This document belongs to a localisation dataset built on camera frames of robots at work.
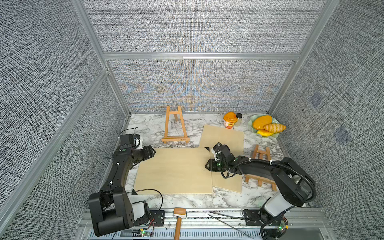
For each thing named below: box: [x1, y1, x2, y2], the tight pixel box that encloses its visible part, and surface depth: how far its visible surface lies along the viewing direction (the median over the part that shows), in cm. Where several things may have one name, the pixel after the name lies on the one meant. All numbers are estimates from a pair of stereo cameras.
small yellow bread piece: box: [256, 129, 274, 137], surface depth 105 cm
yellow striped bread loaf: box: [263, 123, 287, 133], surface depth 102 cm
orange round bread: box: [252, 115, 272, 130], surface depth 108 cm
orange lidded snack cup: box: [223, 112, 238, 129], surface depth 107 cm
